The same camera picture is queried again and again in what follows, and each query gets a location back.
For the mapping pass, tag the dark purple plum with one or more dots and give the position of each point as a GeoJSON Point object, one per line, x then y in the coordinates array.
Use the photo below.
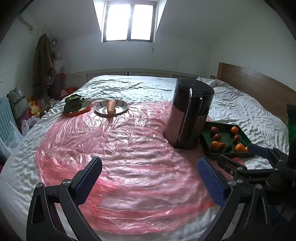
{"type": "Point", "coordinates": [228, 148]}

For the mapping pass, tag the small red apple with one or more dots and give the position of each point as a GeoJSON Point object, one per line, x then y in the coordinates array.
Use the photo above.
{"type": "Point", "coordinates": [236, 138]}
{"type": "Point", "coordinates": [222, 146]}
{"type": "Point", "coordinates": [217, 137]}

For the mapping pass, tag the large red apple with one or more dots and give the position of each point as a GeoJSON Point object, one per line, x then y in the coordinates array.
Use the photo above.
{"type": "Point", "coordinates": [214, 129]}

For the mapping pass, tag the yellow red toy box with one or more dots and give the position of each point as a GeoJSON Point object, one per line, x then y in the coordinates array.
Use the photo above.
{"type": "Point", "coordinates": [34, 109]}

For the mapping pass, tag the wooden headboard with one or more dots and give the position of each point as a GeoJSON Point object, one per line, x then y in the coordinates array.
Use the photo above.
{"type": "Point", "coordinates": [273, 95]}

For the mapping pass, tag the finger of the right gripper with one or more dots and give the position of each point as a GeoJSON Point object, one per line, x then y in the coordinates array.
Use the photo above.
{"type": "Point", "coordinates": [229, 166]}
{"type": "Point", "coordinates": [260, 151]}

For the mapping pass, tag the light blue suitcase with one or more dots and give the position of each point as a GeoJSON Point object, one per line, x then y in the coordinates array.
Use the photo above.
{"type": "Point", "coordinates": [7, 121]}

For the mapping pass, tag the white pillow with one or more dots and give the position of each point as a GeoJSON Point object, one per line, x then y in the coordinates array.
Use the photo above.
{"type": "Point", "coordinates": [212, 82]}

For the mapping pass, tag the shiny cylindrical trash bin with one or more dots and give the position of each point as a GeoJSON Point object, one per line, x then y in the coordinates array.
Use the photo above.
{"type": "Point", "coordinates": [189, 110]}

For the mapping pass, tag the grey printed bag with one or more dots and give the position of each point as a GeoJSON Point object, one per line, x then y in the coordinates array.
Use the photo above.
{"type": "Point", "coordinates": [18, 103]}

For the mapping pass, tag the small red apple front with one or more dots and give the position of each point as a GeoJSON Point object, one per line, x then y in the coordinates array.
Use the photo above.
{"type": "Point", "coordinates": [217, 137]}

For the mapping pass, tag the carrot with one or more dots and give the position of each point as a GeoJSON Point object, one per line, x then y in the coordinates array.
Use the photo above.
{"type": "Point", "coordinates": [111, 106]}

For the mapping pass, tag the white black striped plate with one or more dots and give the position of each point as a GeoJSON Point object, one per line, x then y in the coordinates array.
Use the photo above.
{"type": "Point", "coordinates": [101, 108]}

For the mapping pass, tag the brown hanging coat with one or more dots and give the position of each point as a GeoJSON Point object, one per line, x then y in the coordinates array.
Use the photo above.
{"type": "Point", "coordinates": [43, 67]}

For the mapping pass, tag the white bed sheet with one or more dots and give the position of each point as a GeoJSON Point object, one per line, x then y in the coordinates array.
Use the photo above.
{"type": "Point", "coordinates": [20, 173]}

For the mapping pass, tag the pink plastic sheet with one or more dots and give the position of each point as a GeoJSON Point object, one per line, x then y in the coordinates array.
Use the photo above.
{"type": "Point", "coordinates": [146, 185]}

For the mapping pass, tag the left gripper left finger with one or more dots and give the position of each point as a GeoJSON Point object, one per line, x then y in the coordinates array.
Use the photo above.
{"type": "Point", "coordinates": [84, 180]}

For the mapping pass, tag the orange plate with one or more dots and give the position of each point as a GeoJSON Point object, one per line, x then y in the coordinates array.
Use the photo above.
{"type": "Point", "coordinates": [86, 106]}

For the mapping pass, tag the large orange with stem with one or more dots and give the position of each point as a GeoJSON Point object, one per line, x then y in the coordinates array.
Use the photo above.
{"type": "Point", "coordinates": [240, 148]}

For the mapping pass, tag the small white fan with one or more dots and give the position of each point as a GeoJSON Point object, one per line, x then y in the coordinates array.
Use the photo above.
{"type": "Point", "coordinates": [54, 43]}

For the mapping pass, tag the smooth round orange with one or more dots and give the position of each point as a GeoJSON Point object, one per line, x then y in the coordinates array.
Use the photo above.
{"type": "Point", "coordinates": [234, 130]}

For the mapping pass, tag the green leafy vegetable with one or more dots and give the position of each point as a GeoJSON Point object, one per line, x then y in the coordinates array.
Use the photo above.
{"type": "Point", "coordinates": [73, 103]}

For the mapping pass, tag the small red apple middle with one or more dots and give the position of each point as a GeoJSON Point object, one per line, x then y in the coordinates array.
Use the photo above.
{"type": "Point", "coordinates": [222, 146]}

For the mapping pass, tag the dark green hexagonal tray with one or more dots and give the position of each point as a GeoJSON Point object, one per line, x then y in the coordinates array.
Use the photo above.
{"type": "Point", "coordinates": [207, 137]}

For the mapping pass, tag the small red apple far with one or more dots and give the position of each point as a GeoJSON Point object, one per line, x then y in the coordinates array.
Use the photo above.
{"type": "Point", "coordinates": [236, 138]}

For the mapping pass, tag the window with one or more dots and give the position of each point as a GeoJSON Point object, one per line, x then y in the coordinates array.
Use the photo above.
{"type": "Point", "coordinates": [130, 21]}

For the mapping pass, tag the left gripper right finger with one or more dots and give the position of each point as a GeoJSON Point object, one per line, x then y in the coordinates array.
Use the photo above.
{"type": "Point", "coordinates": [214, 181]}

